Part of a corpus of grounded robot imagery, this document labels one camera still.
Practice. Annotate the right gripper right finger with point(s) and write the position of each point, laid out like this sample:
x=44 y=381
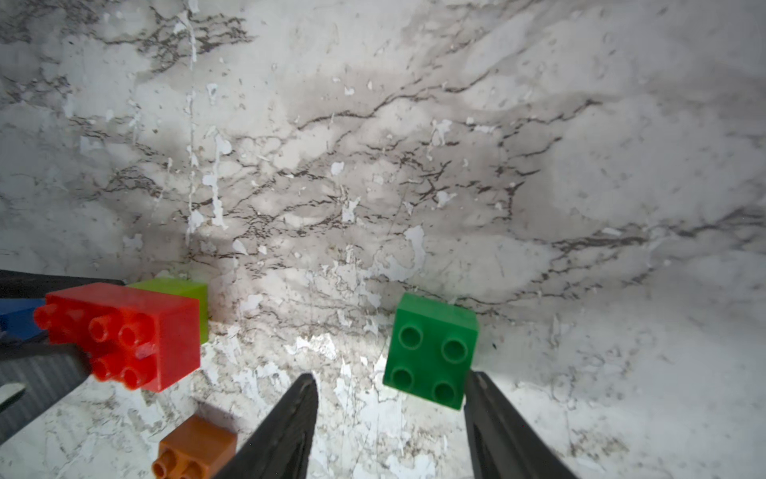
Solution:
x=502 y=443

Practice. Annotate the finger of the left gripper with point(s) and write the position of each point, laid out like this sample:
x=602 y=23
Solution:
x=19 y=285
x=46 y=372

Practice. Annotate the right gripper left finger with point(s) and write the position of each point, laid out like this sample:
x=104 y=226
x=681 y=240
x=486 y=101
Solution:
x=281 y=446

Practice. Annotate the blue lego brick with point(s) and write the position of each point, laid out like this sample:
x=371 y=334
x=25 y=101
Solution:
x=17 y=319

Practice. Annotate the long red lego brick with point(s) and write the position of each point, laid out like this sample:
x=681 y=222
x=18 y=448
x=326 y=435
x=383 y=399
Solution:
x=142 y=339

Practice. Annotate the dark green lego brick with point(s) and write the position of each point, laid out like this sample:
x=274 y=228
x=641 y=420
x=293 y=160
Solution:
x=431 y=350

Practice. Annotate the orange lego brick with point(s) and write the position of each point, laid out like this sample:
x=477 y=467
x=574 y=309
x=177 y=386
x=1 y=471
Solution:
x=195 y=449

